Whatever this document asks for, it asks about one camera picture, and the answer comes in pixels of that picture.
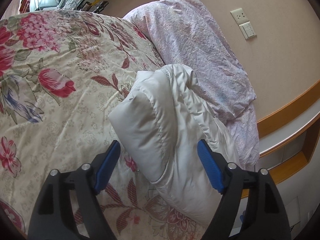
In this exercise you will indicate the white wall power socket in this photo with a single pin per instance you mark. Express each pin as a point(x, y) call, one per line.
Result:
point(239, 16)

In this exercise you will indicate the floral red cream bedsheet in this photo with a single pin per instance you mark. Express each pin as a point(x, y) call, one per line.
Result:
point(62, 74)

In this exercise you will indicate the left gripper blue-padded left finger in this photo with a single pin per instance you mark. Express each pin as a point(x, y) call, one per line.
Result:
point(67, 205)

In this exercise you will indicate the wooden white headboard shelf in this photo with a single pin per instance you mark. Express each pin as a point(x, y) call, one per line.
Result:
point(283, 126)

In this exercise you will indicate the pale purple crinkled duvet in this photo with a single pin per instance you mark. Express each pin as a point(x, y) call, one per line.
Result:
point(184, 31)

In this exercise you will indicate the white wall light switch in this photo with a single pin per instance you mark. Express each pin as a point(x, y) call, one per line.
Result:
point(247, 30)

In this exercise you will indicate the beige quilted down jacket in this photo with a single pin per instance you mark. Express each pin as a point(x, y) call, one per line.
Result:
point(159, 124)

